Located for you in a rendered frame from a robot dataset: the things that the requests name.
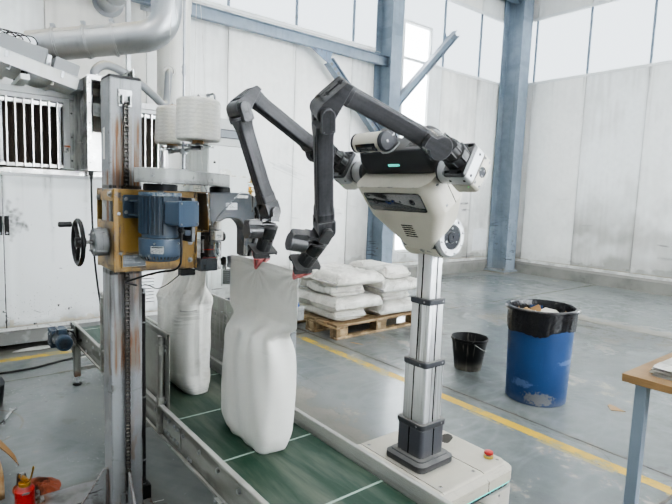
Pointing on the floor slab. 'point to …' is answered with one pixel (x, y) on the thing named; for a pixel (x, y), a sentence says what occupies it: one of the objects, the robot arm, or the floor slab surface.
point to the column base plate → (87, 492)
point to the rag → (46, 484)
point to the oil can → (25, 492)
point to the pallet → (353, 324)
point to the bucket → (468, 350)
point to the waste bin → (539, 351)
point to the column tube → (112, 117)
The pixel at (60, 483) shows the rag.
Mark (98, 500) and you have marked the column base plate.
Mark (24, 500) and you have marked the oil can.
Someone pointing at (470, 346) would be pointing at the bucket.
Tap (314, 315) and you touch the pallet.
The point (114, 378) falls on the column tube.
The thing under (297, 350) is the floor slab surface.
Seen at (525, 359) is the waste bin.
